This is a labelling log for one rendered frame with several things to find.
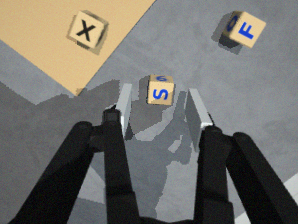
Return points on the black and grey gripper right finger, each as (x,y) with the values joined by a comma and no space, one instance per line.
(263,195)

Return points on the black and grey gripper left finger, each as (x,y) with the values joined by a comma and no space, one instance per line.
(53,197)

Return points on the tan flat mat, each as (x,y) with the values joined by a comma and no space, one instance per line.
(39,31)

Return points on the tan letter block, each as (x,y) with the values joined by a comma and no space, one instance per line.
(88,28)
(244,28)
(160,89)

